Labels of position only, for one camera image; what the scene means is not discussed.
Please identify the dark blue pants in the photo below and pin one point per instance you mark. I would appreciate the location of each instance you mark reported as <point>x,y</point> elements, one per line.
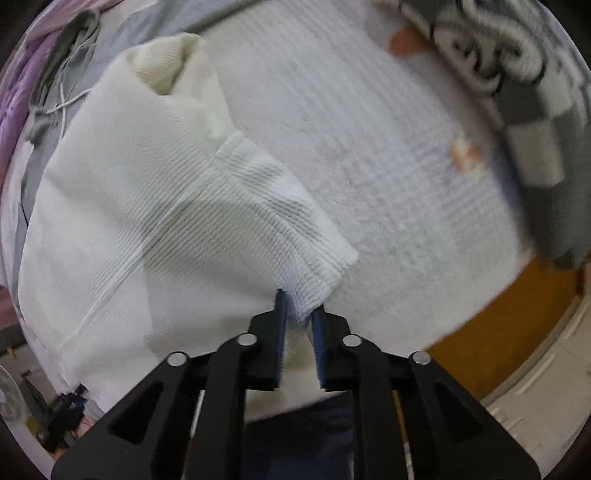
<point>300,438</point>

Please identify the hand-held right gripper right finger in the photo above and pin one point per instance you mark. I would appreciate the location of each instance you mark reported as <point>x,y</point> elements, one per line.
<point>319,346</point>

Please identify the purple cloth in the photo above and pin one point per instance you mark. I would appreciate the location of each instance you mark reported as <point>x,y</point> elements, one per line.
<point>23,87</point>

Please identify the grey checkered patterned blanket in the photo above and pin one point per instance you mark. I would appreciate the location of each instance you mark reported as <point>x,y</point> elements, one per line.
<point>517,92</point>

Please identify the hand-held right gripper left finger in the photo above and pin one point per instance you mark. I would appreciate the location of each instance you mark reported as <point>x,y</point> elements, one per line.
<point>280,332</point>

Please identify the white knit sweater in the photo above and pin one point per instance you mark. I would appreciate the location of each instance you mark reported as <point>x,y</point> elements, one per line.
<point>152,240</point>

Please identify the white electric fan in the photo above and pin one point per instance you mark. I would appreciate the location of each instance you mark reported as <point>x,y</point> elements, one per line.
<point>10,397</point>

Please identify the white fleece blanket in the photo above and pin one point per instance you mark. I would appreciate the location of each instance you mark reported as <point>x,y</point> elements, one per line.
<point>378,152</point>

